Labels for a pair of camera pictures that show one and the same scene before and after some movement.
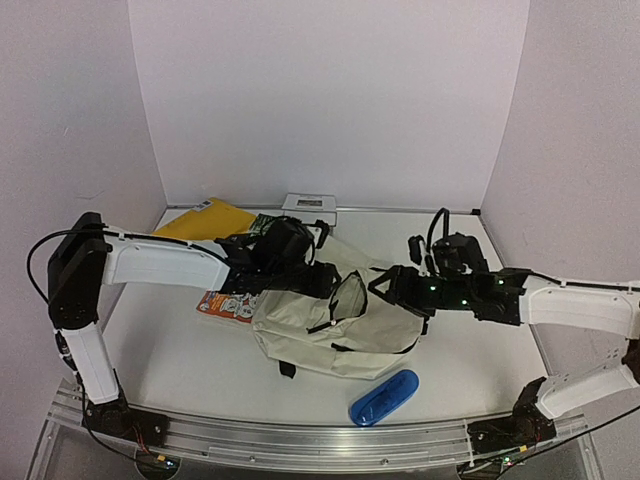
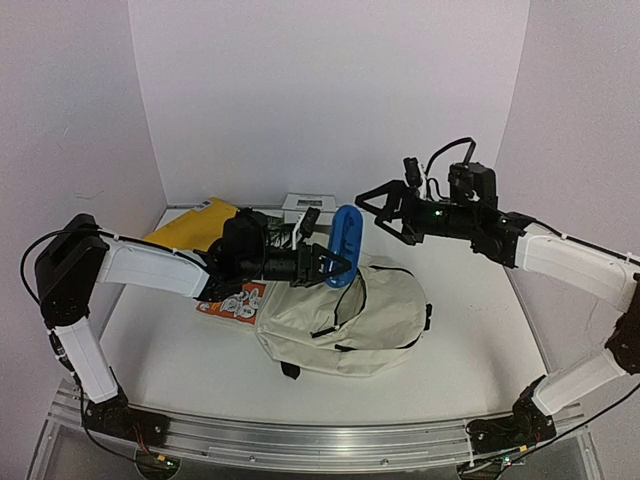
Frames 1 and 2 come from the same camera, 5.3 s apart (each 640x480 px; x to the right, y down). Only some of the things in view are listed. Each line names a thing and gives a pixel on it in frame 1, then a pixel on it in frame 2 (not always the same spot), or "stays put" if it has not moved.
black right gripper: (400, 288) to (407, 214)
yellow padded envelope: (208, 219) stays put
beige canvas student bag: (350, 333) stays put
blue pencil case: (384, 398) to (346, 242)
